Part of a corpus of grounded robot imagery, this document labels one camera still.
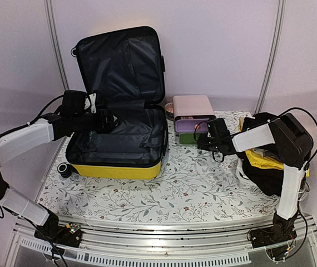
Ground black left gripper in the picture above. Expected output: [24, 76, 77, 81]
[72, 107, 121, 131]

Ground green drawer box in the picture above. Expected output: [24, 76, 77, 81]
[179, 132, 209, 145]

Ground pink purple drawer box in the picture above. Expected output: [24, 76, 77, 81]
[172, 95, 216, 133]

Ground yellow cloth item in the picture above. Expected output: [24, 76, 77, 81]
[232, 112, 314, 170]

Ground white plastic basket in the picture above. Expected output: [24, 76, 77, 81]
[235, 158, 258, 188]

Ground yellow Pikachu suitcase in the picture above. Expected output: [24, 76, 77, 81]
[57, 26, 169, 180]

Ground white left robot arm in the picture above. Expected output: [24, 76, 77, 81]
[0, 91, 118, 241]

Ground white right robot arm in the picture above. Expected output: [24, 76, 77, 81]
[194, 111, 314, 221]

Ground floral table mat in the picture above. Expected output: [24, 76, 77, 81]
[37, 121, 279, 224]

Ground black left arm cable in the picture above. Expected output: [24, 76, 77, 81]
[0, 95, 67, 220]

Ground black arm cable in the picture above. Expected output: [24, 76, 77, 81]
[192, 107, 317, 262]
[0, 95, 67, 220]

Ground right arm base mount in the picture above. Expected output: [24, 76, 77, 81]
[246, 210, 308, 248]

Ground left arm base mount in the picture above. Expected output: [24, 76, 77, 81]
[34, 222, 83, 248]

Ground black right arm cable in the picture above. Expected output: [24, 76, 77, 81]
[192, 107, 317, 262]

